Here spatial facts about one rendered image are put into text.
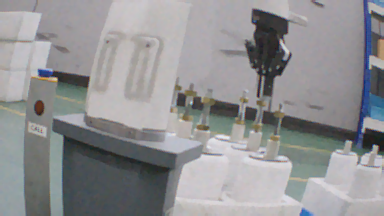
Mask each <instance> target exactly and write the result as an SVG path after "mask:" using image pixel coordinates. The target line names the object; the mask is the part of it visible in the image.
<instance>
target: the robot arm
mask: <svg viewBox="0 0 384 216"><path fill-rule="evenodd" d="M193 3H194V0H113V1H112V4H111V7H110V10H109V12H108V15H107V19H106V21H105V24H104V28H103V32H102V34H101V36H100V40H99V45H98V48H97V50H96V54H95V59H94V63H93V69H92V73H91V77H90V82H89V88H88V94H87V98H86V104H85V113H84V118H83V121H84V122H85V123H86V125H87V126H91V127H93V128H97V129H101V130H105V131H106V132H109V133H112V134H116V135H120V136H125V137H128V138H132V139H133V140H147V141H157V142H164V139H165V134H166V128H167V122H168V117H169V112H170V107H171V102H172V96H173V90H174V84H175V79H177V74H178V68H179V63H180V58H181V54H182V48H183V44H184V39H185V34H186V30H187V26H188V22H189V17H190V14H191V10H192V6H193ZM252 5H253V6H252V13H251V15H252V16H251V22H252V24H253V25H254V26H255V28H256V29H255V30H254V33H253V37H252V39H251V40H249V39H245V41H244V45H245V46H246V50H247V55H248V59H249V64H250V66H251V68H252V69H255V70H256V73H257V83H256V87H255V94H254V95H255V97H257V98H261V99H264V100H270V99H271V96H272V95H271V94H272V88H273V84H274V83H273V79H274V78H276V76H282V73H283V72H284V70H285V68H286V66H287V65H288V62H289V61H290V59H291V57H292V53H291V52H290V51H288V50H287V49H286V47H285V38H284V35H288V32H289V31H288V28H289V27H288V25H289V22H291V23H295V24H298V25H302V26H306V27H308V20H307V18H306V17H302V16H300V15H296V14H293V13H291V12H290V11H289V3H288V0H253V2H252ZM262 55H263V57H262ZM254 59H256V62H255V60H254ZM273 59H274V60H273ZM263 62H264V63H263ZM277 66H279V68H278V69H277Z"/></svg>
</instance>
